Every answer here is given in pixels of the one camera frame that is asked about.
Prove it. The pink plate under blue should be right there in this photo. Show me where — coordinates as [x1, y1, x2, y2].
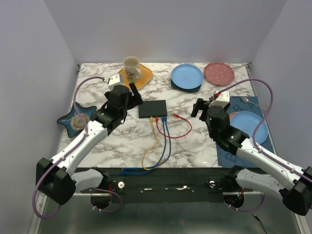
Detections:
[229, 112, 238, 119]

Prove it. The yellow ethernet cable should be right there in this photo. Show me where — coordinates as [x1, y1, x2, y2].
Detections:
[142, 116, 168, 171]

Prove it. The aluminium rail frame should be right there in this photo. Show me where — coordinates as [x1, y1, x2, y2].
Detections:
[26, 63, 305, 234]

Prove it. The yellow woven coaster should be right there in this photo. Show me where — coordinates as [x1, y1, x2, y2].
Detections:
[118, 64, 153, 90]

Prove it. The light blue plate on mat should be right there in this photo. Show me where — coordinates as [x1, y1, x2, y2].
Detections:
[230, 111, 269, 144]

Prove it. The dark teal plate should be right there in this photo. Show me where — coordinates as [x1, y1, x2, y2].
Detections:
[171, 80, 202, 93]

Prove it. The purple cable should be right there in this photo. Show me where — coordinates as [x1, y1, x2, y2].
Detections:
[32, 76, 122, 219]
[214, 78, 305, 212]

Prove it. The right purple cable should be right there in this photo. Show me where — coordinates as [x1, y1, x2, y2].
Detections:
[214, 78, 305, 212]

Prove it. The black network switch box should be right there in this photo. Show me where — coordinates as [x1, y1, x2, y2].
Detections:
[138, 100, 167, 118]

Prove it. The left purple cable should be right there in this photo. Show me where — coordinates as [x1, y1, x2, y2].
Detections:
[32, 76, 122, 219]

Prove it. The pink dotted plate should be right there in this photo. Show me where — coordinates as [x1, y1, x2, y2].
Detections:
[203, 62, 235, 86]

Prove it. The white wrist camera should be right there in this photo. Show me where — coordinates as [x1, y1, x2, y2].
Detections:
[107, 73, 123, 90]
[209, 91, 230, 111]

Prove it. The metal spoon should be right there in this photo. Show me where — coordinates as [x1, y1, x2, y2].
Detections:
[240, 97, 268, 110]

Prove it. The black mounting base plate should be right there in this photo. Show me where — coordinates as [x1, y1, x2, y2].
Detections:
[50, 167, 285, 203]

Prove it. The blue star-shaped dish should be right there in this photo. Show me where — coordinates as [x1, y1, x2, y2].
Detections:
[57, 103, 97, 138]

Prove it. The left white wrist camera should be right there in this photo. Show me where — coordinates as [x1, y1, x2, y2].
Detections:
[107, 73, 123, 90]

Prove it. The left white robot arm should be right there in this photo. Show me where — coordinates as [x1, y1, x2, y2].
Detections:
[36, 83, 143, 205]

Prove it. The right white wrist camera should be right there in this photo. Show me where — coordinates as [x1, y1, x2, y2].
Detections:
[209, 91, 230, 111]

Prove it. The blue cloth placemat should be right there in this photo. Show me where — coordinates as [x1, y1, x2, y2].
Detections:
[216, 96, 274, 168]

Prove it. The cream floral mug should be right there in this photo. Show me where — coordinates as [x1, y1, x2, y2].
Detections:
[123, 57, 143, 83]

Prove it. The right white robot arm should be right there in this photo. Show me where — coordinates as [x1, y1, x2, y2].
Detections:
[191, 98, 312, 216]

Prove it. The red ethernet cable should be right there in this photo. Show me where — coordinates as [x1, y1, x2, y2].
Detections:
[155, 113, 193, 139]

